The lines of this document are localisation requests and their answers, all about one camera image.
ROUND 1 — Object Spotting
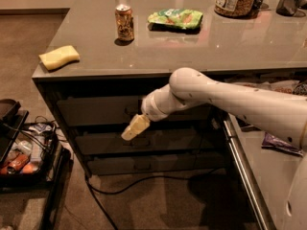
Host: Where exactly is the grey middle drawer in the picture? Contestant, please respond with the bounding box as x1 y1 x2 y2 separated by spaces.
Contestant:
76 128 224 155

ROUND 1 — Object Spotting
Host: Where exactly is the grey counter cabinet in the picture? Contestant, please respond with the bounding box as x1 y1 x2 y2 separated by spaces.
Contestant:
31 0 307 178

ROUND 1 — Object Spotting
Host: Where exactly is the grey top drawer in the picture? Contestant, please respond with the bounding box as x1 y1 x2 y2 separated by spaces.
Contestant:
56 94 212 127

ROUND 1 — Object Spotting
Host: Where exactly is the yellow sponge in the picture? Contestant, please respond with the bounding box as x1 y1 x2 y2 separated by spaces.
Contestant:
38 45 80 71

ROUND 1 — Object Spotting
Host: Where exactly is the dark glass pitcher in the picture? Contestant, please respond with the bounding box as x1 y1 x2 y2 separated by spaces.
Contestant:
275 0 306 17

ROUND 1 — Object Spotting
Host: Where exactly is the green chip bag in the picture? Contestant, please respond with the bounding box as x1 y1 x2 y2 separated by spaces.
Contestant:
148 9 203 30

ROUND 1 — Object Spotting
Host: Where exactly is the black floor cable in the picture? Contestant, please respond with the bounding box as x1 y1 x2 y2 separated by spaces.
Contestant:
83 167 224 230

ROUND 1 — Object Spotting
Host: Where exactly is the grey side drawer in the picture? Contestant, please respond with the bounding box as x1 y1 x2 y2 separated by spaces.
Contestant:
224 114 307 230

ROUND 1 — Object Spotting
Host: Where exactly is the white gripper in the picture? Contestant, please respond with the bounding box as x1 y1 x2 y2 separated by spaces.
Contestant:
121 93 168 141

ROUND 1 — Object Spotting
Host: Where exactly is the grey bottom drawer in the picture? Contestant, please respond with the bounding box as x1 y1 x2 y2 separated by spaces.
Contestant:
85 150 226 176

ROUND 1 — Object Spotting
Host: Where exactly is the orange soda can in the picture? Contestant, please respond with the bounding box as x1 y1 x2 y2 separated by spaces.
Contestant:
115 4 134 41

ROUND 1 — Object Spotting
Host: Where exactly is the black cart with clutter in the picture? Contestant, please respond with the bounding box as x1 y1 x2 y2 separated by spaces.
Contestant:
0 99 71 230

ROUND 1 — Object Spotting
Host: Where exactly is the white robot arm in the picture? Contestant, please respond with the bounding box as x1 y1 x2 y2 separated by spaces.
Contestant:
122 68 307 150

